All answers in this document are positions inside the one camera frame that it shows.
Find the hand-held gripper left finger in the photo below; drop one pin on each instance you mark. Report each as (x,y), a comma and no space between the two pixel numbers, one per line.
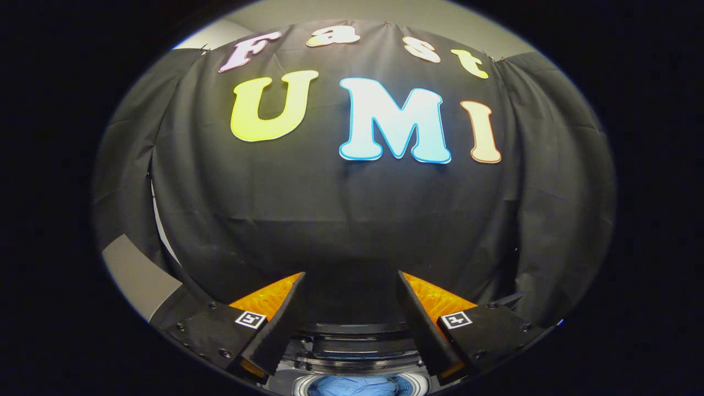
(280,324)

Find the beige cabinet with dark top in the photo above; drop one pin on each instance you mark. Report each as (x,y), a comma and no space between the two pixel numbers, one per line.
(137,275)

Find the black backdrop cloth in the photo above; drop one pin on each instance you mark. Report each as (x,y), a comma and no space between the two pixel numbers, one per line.
(330,209)

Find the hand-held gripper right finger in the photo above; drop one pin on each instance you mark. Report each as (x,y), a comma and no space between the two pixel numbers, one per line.
(423,324)

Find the light blue shirt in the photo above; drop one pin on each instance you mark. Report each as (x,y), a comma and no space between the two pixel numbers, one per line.
(357,386)

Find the grey washing machine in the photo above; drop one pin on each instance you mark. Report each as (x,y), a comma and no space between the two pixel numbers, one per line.
(352,352)

